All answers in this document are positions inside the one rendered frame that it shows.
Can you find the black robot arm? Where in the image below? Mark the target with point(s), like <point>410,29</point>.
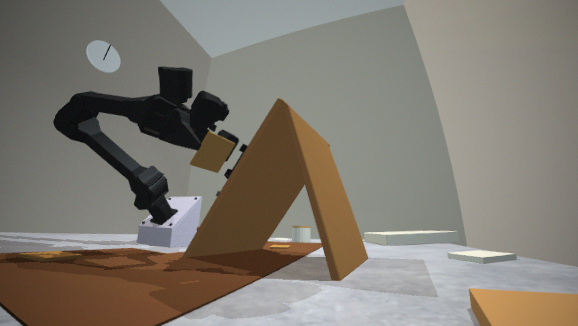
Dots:
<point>77,120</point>

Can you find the tan flat board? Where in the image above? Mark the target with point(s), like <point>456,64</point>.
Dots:
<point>519,308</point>

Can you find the brown wooden easel board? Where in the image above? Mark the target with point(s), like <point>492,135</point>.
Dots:
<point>285,154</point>

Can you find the grey cylindrical container with orange lid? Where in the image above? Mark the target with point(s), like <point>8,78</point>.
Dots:
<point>301,233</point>

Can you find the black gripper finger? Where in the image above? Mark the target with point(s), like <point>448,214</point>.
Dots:
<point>177,130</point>
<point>225,135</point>

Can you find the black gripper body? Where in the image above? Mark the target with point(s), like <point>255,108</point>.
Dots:
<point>157,111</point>

